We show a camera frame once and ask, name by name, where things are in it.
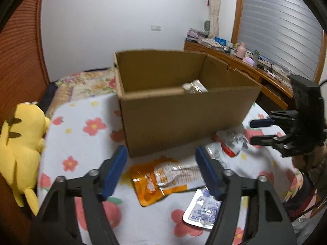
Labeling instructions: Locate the red white snack pouch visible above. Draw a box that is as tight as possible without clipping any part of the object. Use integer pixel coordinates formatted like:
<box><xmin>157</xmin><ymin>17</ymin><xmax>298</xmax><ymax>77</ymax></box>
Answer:
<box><xmin>212</xmin><ymin>130</ymin><xmax>248</xmax><ymax>158</ymax></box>

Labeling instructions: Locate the chicken feet snack pouch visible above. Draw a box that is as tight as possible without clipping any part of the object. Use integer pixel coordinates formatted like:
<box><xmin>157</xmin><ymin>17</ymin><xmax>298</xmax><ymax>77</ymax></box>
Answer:
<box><xmin>182</xmin><ymin>80</ymin><xmax>208</xmax><ymax>94</ymax></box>

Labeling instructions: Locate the person's right hand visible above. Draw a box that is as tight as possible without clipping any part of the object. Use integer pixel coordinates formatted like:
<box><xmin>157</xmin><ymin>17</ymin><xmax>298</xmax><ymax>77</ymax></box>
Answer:
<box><xmin>291</xmin><ymin>144</ymin><xmax>326</xmax><ymax>197</ymax></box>

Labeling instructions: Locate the wooden desk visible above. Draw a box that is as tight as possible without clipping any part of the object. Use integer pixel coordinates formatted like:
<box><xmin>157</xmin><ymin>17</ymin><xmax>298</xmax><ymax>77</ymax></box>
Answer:
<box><xmin>184</xmin><ymin>40</ymin><xmax>295</xmax><ymax>112</ymax></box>

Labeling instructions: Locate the small orange silver snack pouch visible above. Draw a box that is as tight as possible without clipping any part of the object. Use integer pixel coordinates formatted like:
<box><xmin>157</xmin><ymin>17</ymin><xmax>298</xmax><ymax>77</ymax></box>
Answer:
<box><xmin>182</xmin><ymin>187</ymin><xmax>222</xmax><ymax>229</ymax></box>

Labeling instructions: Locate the pink bottle on desk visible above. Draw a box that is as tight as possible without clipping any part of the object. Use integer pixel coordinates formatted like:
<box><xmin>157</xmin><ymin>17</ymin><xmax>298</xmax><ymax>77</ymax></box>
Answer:
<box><xmin>236</xmin><ymin>42</ymin><xmax>246</xmax><ymax>59</ymax></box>

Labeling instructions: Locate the yellow plush toy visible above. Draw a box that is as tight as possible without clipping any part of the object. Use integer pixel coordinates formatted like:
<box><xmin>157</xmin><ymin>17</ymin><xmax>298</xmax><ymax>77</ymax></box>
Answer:
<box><xmin>1</xmin><ymin>102</ymin><xmax>50</xmax><ymax>215</ymax></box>

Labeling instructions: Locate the window roller blind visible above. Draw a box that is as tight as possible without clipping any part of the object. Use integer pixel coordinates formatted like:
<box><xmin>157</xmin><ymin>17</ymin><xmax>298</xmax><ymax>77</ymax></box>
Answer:
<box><xmin>238</xmin><ymin>0</ymin><xmax>323</xmax><ymax>80</ymax></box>

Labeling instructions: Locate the strawberry flower print bedsheet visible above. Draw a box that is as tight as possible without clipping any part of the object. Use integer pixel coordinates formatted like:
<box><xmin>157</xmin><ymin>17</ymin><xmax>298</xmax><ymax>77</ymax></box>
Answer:
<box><xmin>30</xmin><ymin>94</ymin><xmax>303</xmax><ymax>244</ymax></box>

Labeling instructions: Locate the long orange white snack pouch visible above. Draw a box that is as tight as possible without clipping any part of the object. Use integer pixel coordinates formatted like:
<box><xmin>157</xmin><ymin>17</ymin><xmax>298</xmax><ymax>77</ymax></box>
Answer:
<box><xmin>130</xmin><ymin>156</ymin><xmax>205</xmax><ymax>207</ymax></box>

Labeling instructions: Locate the brown cardboard box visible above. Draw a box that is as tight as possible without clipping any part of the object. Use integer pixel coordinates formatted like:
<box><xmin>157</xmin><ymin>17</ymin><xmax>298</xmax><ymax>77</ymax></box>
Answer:
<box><xmin>114</xmin><ymin>50</ymin><xmax>261</xmax><ymax>157</ymax></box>

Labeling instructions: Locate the floral quilt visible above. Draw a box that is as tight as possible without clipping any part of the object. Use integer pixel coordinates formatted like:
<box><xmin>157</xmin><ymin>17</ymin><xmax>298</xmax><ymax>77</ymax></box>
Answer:
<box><xmin>45</xmin><ymin>68</ymin><xmax>116</xmax><ymax>118</ymax></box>

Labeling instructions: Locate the floral curtain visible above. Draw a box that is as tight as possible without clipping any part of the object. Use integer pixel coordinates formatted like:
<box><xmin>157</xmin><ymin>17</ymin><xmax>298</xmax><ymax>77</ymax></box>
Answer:
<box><xmin>209</xmin><ymin>0</ymin><xmax>221</xmax><ymax>38</ymax></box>

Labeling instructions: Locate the wooden slatted wardrobe door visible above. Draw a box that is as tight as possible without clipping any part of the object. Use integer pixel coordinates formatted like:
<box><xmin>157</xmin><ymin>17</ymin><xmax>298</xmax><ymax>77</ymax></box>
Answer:
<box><xmin>1</xmin><ymin>0</ymin><xmax>50</xmax><ymax>122</ymax></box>

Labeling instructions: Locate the white wall switch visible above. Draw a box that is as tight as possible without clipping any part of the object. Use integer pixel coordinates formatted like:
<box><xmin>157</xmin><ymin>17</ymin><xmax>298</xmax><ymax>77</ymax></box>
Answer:
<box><xmin>151</xmin><ymin>26</ymin><xmax>161</xmax><ymax>31</ymax></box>

